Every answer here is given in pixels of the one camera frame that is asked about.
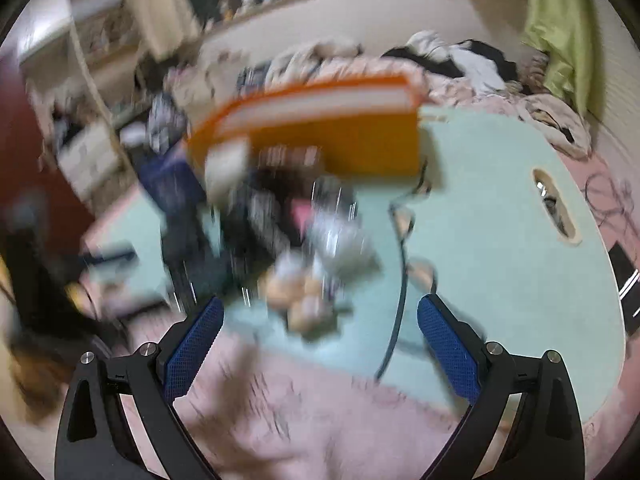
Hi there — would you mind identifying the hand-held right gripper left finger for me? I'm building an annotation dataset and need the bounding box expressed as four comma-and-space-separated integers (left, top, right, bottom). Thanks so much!
54, 295, 226, 480

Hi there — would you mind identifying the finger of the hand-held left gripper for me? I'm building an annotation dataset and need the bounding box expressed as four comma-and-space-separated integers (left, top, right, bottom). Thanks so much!
139, 152, 227, 307

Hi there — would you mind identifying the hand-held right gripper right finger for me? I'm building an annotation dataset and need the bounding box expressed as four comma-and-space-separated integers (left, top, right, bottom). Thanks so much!
416, 292, 586, 480

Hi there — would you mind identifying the small plush doll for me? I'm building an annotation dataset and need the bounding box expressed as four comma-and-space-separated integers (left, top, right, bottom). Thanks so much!
265, 255, 351, 336

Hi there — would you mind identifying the bubble-wrapped item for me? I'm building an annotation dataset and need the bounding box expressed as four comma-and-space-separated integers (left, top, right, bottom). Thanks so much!
305, 210, 376, 276

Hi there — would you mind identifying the orange cardboard box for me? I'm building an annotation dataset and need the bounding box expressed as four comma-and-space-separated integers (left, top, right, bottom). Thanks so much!
185, 75, 428, 196

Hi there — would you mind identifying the mint cartoon print desktop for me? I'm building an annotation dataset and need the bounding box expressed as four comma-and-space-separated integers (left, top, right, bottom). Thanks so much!
82, 105, 628, 426

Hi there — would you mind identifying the beige fleece garment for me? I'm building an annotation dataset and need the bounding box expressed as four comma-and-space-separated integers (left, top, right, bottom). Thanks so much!
265, 37, 362, 86

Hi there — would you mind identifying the cream curtain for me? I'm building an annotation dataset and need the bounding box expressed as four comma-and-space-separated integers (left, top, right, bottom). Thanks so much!
120, 0, 201, 61

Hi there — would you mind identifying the cream crumpled cloth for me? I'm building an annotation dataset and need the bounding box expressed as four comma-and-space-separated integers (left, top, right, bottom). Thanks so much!
520, 92, 592, 158

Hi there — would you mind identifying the white garment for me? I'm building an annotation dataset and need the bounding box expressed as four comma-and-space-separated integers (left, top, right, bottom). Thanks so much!
407, 30, 508, 96

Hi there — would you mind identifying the black garment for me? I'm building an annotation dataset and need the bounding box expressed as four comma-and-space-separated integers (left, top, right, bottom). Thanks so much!
382, 39, 521, 86

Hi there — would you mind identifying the light green cloth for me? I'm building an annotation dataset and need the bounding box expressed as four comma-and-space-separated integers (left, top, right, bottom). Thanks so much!
520, 0, 598, 116

